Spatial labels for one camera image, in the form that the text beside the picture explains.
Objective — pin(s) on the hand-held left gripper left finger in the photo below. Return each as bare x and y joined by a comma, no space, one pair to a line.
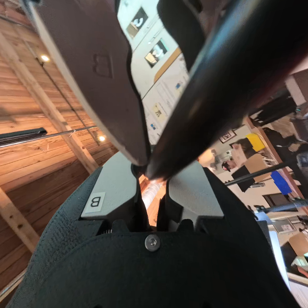
113,187

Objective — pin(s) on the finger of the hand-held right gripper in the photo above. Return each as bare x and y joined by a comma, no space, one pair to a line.
178,28
96,72

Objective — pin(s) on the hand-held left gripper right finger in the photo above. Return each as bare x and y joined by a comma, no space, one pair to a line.
195,192

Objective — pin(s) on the round ceiling light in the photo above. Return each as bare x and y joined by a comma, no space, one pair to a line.
44,58
102,138

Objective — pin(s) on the black tripod pole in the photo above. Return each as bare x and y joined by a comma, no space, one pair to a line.
259,173

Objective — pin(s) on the cardboard box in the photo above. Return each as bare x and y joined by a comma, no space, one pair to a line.
258,166

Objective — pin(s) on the metal ceiling rod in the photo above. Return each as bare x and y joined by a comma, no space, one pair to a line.
60,133

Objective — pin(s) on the yellow plastic bin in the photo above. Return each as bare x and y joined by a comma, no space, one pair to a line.
255,142

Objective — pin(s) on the grey light stand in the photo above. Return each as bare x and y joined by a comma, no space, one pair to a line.
276,208

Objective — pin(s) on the blue plastic bin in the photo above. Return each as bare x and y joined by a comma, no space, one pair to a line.
281,182

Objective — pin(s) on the dark wall photo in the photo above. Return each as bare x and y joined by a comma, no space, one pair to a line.
156,53
138,22

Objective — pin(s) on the silver air duct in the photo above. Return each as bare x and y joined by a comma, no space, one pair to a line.
150,192

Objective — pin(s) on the framed wall picture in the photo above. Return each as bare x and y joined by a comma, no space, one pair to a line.
228,136

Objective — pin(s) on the black ceiling rail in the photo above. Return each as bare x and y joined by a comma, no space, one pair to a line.
21,136

